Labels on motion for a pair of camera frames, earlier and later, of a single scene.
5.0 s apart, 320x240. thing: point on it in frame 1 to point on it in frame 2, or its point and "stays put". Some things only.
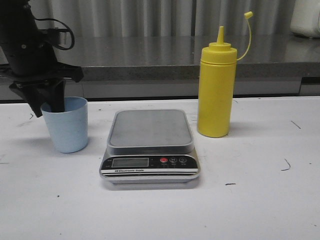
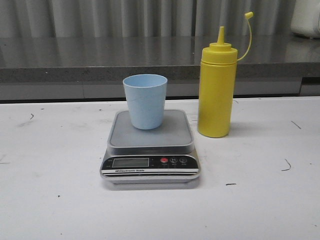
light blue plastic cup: x=69 y=129 to x=146 y=94
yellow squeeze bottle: x=217 y=85 stays put
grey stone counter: x=278 y=67 stays put
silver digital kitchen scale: x=146 y=146 stays put
